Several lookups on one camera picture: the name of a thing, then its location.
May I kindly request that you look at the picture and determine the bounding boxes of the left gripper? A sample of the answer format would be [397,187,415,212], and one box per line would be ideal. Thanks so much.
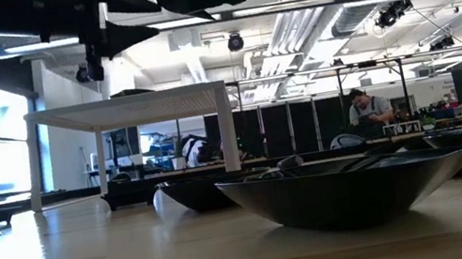
[0,0,173,97]

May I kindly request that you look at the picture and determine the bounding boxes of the black leaf-shaped mini plate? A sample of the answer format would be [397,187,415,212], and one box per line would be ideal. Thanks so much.
[108,84,156,100]
[153,162,279,221]
[214,136,462,253]
[362,135,429,160]

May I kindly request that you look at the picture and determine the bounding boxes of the black ceiling spotlight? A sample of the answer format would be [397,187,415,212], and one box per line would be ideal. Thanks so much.
[224,30,246,53]
[73,62,92,85]

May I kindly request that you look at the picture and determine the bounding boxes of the white perforated metal shelf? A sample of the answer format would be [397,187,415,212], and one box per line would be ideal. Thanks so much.
[14,77,245,214]

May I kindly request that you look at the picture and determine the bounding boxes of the white pot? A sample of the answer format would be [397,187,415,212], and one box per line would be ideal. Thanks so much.
[170,155,190,172]

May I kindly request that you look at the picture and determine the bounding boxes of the black room divider panels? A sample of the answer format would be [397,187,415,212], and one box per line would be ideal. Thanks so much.
[202,86,377,171]

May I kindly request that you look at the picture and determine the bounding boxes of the person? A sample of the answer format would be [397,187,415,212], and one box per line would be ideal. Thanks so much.
[343,82,400,144]

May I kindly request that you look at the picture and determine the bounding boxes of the black white office chair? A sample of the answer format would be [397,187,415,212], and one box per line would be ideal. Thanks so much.
[327,129,368,152]

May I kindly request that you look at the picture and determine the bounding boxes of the small green plant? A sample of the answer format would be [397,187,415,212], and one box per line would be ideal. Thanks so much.
[418,112,438,131]

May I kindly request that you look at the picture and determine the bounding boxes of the silver ventilation duct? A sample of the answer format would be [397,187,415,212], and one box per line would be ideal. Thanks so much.
[325,0,446,39]

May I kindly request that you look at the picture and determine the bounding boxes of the black ceiling camera cluster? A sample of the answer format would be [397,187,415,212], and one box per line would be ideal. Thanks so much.
[371,0,417,31]

